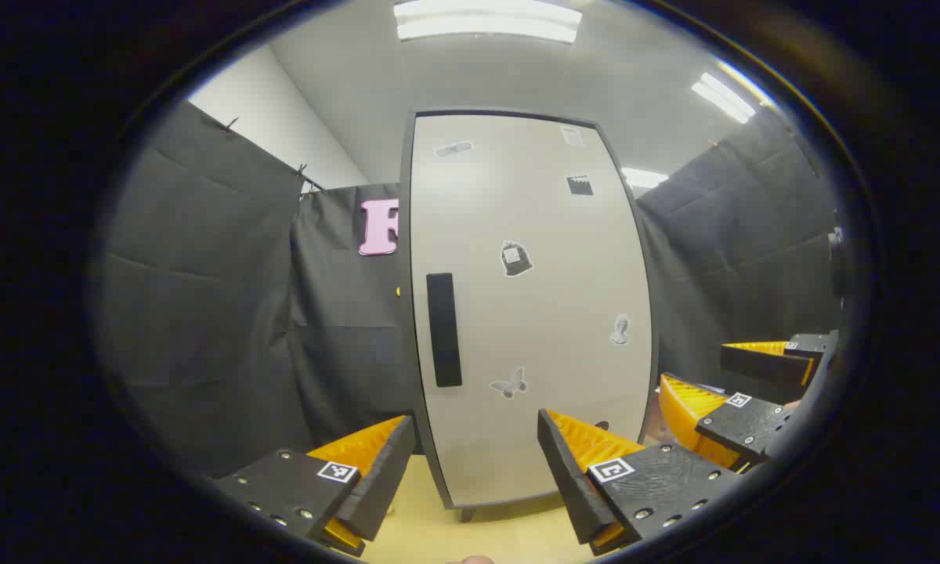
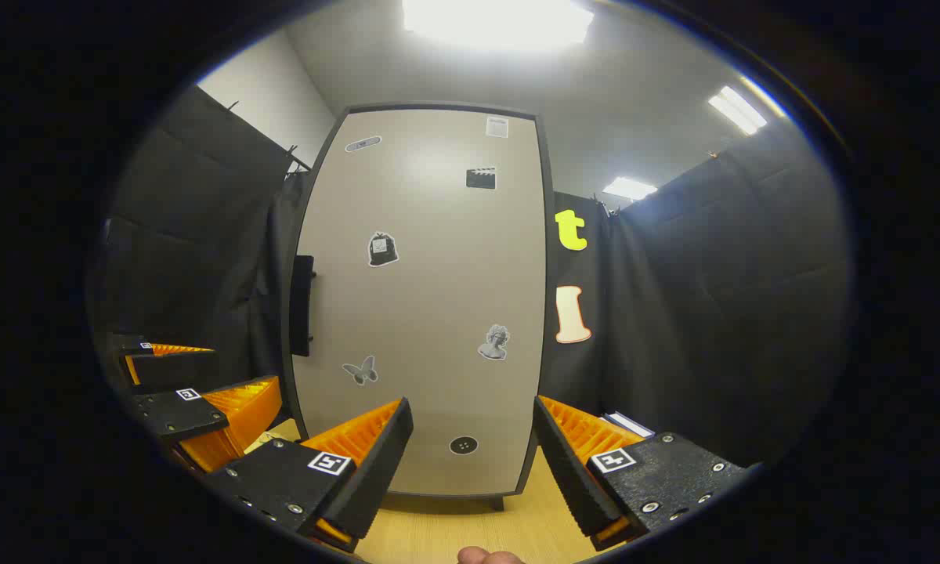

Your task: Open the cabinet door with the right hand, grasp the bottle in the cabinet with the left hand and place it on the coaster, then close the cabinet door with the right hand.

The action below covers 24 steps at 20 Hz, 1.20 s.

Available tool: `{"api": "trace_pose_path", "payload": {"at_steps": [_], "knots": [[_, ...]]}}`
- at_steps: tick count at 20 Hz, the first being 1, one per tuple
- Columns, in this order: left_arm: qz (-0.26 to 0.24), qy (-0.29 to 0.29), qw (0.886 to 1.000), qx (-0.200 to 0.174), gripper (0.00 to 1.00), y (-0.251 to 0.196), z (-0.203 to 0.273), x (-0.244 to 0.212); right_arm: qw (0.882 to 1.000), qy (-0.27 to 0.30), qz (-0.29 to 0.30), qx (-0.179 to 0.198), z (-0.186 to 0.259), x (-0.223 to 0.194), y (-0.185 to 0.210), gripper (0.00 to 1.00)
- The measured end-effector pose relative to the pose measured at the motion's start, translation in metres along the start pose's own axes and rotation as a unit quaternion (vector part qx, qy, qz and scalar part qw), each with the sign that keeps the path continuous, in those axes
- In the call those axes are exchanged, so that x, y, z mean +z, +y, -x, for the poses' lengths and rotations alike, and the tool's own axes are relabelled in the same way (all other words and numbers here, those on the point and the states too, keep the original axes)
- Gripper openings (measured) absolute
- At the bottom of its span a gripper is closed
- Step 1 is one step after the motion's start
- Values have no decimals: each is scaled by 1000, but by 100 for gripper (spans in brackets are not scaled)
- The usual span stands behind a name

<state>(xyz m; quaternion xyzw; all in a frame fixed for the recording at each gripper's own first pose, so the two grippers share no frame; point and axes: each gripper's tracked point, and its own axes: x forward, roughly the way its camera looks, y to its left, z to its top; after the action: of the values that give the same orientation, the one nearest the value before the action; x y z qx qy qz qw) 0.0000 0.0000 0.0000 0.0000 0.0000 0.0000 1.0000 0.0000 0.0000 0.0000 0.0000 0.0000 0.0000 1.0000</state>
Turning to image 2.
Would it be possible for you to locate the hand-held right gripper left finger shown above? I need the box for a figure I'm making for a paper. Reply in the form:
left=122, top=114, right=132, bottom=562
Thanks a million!
left=204, top=396, right=414, bottom=554

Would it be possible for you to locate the beige cabinet door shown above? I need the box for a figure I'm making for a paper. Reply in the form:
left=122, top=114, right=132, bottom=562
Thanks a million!
left=291, top=108, right=549, bottom=498

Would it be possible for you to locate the ceiling light panel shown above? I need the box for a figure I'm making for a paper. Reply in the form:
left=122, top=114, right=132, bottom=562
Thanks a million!
left=402, top=0, right=596, bottom=52
left=602, top=176, right=659, bottom=201
left=707, top=85, right=768, bottom=136

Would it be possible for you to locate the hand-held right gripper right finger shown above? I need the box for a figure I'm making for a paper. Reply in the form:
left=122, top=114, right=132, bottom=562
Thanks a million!
left=533, top=395, right=754, bottom=552

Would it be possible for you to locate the black cabinet door handle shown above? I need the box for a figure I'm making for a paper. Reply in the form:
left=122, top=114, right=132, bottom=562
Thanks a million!
left=290, top=255, right=316, bottom=357

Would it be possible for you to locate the dark grey cabinet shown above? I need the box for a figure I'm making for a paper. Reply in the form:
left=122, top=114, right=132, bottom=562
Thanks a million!
left=280, top=100, right=559, bottom=514

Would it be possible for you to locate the black backdrop cloth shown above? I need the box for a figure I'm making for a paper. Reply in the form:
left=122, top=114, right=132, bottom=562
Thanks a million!
left=86, top=85, right=855, bottom=471

